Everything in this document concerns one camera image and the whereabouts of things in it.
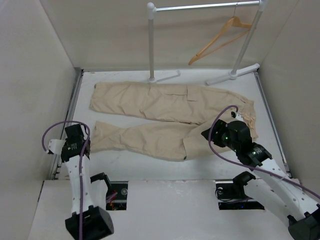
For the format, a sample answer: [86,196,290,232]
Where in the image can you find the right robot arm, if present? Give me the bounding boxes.
[201,119,320,240]

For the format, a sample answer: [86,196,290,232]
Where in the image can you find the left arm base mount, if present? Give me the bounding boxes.
[106,181,129,211]

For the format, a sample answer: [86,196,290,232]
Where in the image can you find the beige trousers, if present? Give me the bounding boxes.
[89,81,258,162]

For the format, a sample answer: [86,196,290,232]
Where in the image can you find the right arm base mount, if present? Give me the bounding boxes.
[215,181,265,211]

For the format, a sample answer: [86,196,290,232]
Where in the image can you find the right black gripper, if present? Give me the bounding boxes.
[201,119,240,153]

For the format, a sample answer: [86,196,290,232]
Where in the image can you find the wooden clothes hanger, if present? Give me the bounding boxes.
[187,2,253,66]

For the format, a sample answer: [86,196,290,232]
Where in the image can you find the white clothes rack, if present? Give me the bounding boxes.
[146,0,267,84]

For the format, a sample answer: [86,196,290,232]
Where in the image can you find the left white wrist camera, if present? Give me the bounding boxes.
[45,139,66,155]

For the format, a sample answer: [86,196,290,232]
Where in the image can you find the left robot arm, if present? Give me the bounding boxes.
[60,122,114,240]

